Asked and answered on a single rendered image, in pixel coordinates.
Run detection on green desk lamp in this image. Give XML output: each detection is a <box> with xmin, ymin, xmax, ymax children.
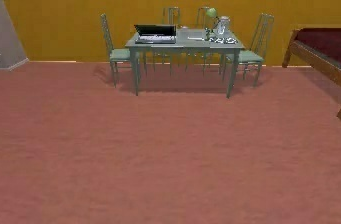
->
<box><xmin>204</xmin><ymin>7</ymin><xmax>220</xmax><ymax>41</ymax></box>

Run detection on clear glass jug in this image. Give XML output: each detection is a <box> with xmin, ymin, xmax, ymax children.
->
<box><xmin>215</xmin><ymin>15</ymin><xmax>231</xmax><ymax>36</ymax></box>

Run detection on grey-green chair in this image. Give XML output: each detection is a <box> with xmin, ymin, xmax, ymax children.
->
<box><xmin>99</xmin><ymin>13</ymin><xmax>141</xmax><ymax>89</ymax></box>
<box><xmin>143</xmin><ymin>6</ymin><xmax>182</xmax><ymax>76</ymax></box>
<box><xmin>184</xmin><ymin>5</ymin><xmax>212</xmax><ymax>76</ymax></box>
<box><xmin>221</xmin><ymin>12</ymin><xmax>276</xmax><ymax>88</ymax></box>

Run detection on black laptop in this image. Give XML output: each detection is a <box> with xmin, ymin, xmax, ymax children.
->
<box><xmin>133</xmin><ymin>23</ymin><xmax>178</xmax><ymax>45</ymax></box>

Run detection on grey-green dining table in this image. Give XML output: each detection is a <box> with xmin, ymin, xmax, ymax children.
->
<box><xmin>124</xmin><ymin>27</ymin><xmax>246</xmax><ymax>100</ymax></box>

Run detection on brown bed with maroon cover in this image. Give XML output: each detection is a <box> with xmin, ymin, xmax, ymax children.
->
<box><xmin>281</xmin><ymin>27</ymin><xmax>341</xmax><ymax>122</ymax></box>

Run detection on silver keys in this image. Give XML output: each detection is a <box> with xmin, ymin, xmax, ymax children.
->
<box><xmin>209</xmin><ymin>35</ymin><xmax>238</xmax><ymax>46</ymax></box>

